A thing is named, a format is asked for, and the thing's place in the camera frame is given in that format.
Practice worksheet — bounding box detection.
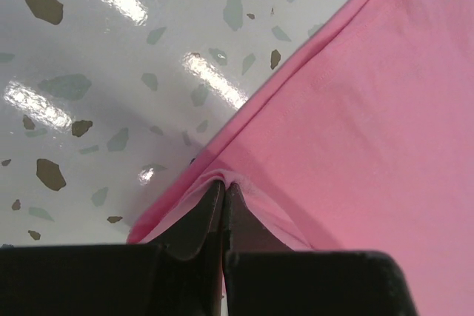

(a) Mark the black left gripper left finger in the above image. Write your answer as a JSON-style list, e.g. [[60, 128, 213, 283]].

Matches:
[[1, 181, 224, 315]]

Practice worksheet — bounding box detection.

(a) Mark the pink t shirt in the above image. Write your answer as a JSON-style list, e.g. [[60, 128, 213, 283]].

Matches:
[[128, 0, 473, 315]]

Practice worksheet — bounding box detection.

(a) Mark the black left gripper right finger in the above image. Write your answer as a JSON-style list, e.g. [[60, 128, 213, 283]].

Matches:
[[224, 184, 418, 315]]

